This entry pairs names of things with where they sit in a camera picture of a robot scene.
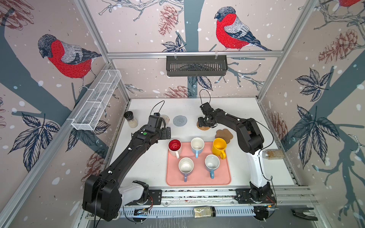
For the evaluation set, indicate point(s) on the white wire mesh basket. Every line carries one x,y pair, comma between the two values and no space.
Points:
92,110

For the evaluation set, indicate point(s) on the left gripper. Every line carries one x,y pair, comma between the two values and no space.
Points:
165,135

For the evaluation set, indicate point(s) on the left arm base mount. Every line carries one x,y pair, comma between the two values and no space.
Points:
154,198

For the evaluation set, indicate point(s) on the white mug blue handle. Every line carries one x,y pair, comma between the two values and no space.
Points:
212,163

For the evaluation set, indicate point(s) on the jar below table edge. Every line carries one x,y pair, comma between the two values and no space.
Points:
204,212

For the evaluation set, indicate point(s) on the white mug purple handle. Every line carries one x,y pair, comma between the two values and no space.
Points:
186,167

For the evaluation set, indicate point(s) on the black hanging basket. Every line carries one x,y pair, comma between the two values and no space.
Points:
196,66

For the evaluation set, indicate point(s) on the white mug light-blue handle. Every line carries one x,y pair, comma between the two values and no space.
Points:
197,146

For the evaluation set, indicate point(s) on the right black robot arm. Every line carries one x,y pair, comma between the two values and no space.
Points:
250,140

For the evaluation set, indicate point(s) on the tan cork round coaster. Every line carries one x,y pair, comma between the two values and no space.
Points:
203,128

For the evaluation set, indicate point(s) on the yellow mug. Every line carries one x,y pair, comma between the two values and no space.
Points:
218,148

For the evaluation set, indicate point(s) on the brown flower-shaped coaster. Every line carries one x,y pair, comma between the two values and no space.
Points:
224,134

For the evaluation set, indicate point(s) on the black clamp tool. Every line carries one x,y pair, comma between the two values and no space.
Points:
305,213

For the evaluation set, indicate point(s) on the clear jar with grains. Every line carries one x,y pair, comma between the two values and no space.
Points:
273,154

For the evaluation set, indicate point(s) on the red interior white mug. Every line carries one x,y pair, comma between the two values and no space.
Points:
175,148

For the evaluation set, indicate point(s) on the black-lid spice jar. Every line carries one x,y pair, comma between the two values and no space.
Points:
132,122

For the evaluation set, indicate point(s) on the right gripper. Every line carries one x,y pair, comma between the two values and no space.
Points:
199,119

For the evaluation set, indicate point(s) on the grey woven round coaster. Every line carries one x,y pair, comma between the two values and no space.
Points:
180,120

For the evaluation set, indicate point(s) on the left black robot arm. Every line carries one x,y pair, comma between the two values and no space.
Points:
103,195

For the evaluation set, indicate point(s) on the multicolour woven round coaster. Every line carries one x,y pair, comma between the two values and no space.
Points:
166,119

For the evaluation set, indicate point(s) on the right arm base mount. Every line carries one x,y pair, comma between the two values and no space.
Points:
249,196

